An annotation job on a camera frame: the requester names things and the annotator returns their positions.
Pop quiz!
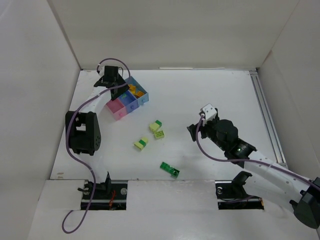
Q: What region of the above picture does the large yellow lego brick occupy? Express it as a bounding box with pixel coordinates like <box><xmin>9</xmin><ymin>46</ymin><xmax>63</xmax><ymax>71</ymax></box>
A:
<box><xmin>128</xmin><ymin>84</ymin><xmax>136</xmax><ymax>92</ymax></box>

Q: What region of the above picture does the lime green lego brick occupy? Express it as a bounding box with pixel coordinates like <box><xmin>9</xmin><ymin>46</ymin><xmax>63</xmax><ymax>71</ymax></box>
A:
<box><xmin>153</xmin><ymin>130</ymin><xmax>165</xmax><ymax>140</ymax></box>

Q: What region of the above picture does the pale yellow green-top lego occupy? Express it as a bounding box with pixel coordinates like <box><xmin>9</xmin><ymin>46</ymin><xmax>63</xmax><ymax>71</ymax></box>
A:
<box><xmin>149</xmin><ymin>120</ymin><xmax>162</xmax><ymax>133</ymax></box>

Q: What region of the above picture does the green lego plate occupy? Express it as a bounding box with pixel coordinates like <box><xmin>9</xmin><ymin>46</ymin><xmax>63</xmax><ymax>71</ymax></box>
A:
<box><xmin>160</xmin><ymin>162</ymin><xmax>180</xmax><ymax>178</ymax></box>

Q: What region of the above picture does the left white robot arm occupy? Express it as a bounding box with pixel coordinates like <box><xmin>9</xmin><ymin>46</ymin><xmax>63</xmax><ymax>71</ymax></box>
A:
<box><xmin>65</xmin><ymin>65</ymin><xmax>129</xmax><ymax>183</ymax></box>

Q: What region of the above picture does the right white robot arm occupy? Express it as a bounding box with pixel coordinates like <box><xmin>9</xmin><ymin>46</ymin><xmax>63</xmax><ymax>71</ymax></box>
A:
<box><xmin>187</xmin><ymin>104</ymin><xmax>320</xmax><ymax>229</ymax></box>

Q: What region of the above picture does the purple-blue plastic bin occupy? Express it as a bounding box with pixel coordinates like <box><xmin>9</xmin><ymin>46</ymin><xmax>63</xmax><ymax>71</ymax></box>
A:
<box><xmin>118</xmin><ymin>90</ymin><xmax>139</xmax><ymax>114</ymax></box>

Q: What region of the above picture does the pink plastic bin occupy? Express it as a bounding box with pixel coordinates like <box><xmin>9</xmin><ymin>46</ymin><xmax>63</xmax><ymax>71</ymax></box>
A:
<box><xmin>106</xmin><ymin>99</ymin><xmax>127</xmax><ymax>121</ymax></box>

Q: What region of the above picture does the light blue plastic bin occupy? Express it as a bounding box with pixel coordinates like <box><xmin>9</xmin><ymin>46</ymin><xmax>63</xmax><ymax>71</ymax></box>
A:
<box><xmin>125</xmin><ymin>76</ymin><xmax>149</xmax><ymax>107</ymax></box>

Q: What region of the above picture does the pale yellow green lego stack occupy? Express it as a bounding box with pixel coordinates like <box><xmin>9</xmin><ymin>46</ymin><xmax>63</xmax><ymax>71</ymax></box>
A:
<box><xmin>133</xmin><ymin>137</ymin><xmax>149</xmax><ymax>151</ymax></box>

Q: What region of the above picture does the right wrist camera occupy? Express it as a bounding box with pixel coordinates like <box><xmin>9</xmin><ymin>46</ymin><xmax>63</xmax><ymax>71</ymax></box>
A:
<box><xmin>199</xmin><ymin>103</ymin><xmax>214</xmax><ymax>126</ymax></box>

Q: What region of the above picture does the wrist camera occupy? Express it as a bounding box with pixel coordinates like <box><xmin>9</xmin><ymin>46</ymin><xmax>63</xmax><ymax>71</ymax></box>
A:
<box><xmin>199</xmin><ymin>103</ymin><xmax>214</xmax><ymax>126</ymax></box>
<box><xmin>97</xmin><ymin>66</ymin><xmax>105</xmax><ymax>77</ymax></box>

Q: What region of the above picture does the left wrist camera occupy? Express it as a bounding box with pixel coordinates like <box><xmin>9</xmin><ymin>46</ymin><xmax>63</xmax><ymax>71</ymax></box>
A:
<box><xmin>97</xmin><ymin>66</ymin><xmax>105</xmax><ymax>77</ymax></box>

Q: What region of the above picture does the aluminium rail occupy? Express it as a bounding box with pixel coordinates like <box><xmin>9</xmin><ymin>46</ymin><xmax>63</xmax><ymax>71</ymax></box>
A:
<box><xmin>249</xmin><ymin>70</ymin><xmax>288</xmax><ymax>168</ymax></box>

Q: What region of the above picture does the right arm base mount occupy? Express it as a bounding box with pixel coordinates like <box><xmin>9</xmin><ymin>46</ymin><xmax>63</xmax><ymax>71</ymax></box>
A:
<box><xmin>215</xmin><ymin>171</ymin><xmax>265</xmax><ymax>210</ymax></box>

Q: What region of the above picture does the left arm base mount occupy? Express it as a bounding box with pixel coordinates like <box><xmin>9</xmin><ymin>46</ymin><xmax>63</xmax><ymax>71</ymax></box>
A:
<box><xmin>77</xmin><ymin>178</ymin><xmax>128</xmax><ymax>211</ymax></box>

